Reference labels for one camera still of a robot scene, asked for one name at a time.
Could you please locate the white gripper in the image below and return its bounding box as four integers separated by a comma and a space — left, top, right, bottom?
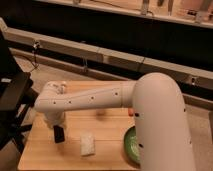
44, 112, 65, 129

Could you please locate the black eraser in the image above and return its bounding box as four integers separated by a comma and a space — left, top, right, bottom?
53, 125, 65, 143

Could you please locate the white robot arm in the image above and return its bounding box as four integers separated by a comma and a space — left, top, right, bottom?
35, 73, 196, 171

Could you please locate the white bottle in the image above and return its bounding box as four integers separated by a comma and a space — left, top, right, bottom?
59, 81, 67, 94

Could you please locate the wooden table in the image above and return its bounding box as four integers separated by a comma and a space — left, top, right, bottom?
18, 81, 139, 171

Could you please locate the black chair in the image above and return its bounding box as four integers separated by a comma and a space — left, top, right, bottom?
0, 31, 38, 153

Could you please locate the orange carrot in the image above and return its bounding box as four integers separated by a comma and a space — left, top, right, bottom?
128, 108, 134, 116

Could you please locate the green plate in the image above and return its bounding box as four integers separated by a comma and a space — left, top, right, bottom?
123, 126, 140, 165

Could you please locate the black cable left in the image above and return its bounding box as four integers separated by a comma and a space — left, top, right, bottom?
13, 40, 40, 73

